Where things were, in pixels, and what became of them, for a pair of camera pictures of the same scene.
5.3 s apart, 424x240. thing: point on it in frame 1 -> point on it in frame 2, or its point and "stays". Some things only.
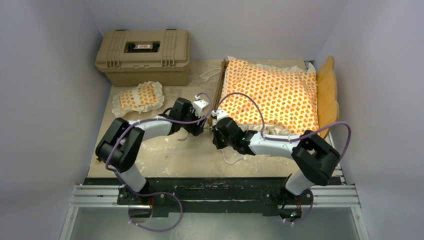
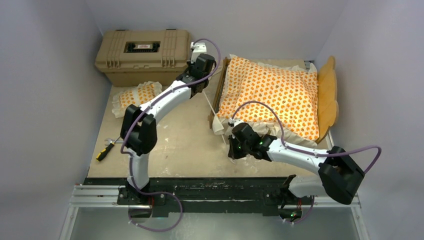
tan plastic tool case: x=131 y=57 stays
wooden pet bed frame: x=328 y=106 stays
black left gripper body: x=193 y=128 -> x=206 y=83
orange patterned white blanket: x=272 y=101 stays
